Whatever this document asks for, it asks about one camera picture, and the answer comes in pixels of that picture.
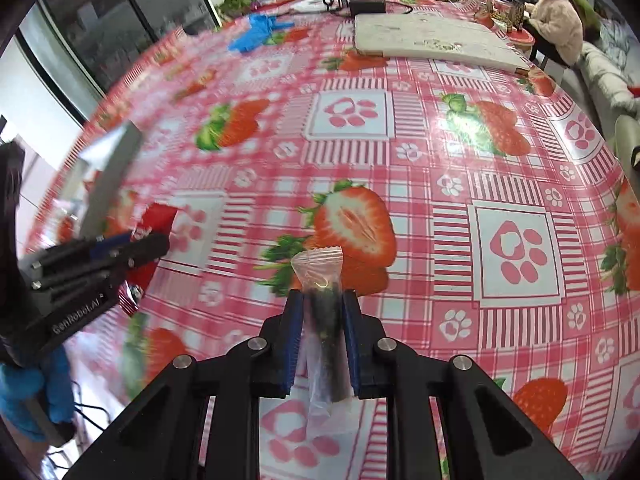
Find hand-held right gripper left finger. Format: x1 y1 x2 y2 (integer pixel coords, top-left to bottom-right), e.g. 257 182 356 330
62 290 305 480

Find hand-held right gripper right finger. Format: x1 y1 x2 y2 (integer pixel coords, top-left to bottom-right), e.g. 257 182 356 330
343 290 583 480

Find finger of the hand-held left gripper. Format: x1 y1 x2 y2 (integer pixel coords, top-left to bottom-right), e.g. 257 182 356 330
31 234 170 312
19 233 132 274

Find red snack packet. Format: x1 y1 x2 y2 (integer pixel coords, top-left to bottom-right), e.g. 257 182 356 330
122 202 179 317

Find clear packet of dark snack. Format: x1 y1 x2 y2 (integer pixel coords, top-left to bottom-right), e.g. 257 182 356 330
290 245 347 437

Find grey storage box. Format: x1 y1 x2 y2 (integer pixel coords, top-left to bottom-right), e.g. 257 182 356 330
59 120 147 242

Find person's left hand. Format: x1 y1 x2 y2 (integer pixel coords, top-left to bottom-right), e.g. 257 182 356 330
0 347 77 444

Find strawberry print tablecloth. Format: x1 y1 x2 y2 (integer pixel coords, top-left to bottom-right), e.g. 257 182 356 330
25 0 640 480

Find glass door cabinet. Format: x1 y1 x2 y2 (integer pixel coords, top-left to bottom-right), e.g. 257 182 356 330
39 0 222 92

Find blue disposable gloves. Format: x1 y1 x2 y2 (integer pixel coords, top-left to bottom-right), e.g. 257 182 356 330
227 14 297 54

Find green potted plant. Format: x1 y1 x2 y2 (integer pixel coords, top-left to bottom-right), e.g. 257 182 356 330
215 0 264 19

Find white foam board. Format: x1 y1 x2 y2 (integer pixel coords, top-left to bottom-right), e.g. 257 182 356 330
353 12 532 72

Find black power adapter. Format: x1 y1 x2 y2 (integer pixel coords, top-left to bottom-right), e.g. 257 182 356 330
348 0 387 17

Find beige sofa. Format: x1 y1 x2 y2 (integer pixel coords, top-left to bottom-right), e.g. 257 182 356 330
574 35 640 173

